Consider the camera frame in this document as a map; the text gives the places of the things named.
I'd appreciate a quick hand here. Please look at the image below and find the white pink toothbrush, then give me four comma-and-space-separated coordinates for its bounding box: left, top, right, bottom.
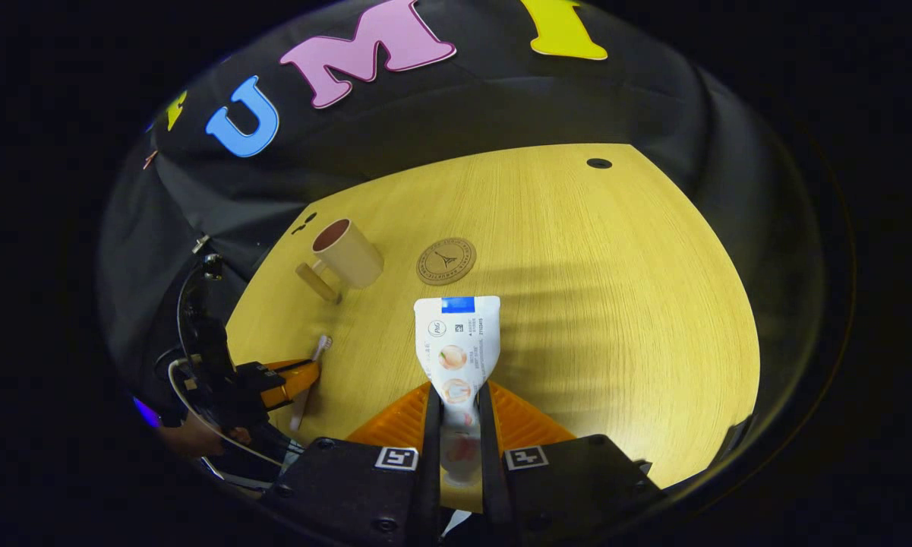
289, 334, 333, 432

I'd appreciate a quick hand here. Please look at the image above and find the beige cup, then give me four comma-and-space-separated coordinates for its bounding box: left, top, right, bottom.
296, 219, 385, 305

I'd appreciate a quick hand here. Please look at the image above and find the white toothpaste tube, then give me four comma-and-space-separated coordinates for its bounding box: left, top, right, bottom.
414, 296, 502, 487

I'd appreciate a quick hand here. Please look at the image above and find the round wooden coaster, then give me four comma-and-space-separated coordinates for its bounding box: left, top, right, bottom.
416, 237, 477, 286

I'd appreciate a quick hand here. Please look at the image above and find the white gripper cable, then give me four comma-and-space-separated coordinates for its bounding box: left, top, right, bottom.
169, 357, 286, 468

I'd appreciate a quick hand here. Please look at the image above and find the wooden desktop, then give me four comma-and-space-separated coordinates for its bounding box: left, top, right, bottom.
224, 143, 762, 514

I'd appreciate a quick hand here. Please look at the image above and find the black backdrop cloth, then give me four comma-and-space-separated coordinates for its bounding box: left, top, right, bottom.
99, 0, 828, 487

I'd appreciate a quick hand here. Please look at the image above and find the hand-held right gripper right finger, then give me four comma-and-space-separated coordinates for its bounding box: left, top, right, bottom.
477, 381, 665, 547

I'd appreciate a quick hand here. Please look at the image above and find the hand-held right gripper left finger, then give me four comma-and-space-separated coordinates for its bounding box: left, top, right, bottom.
262, 382, 443, 547

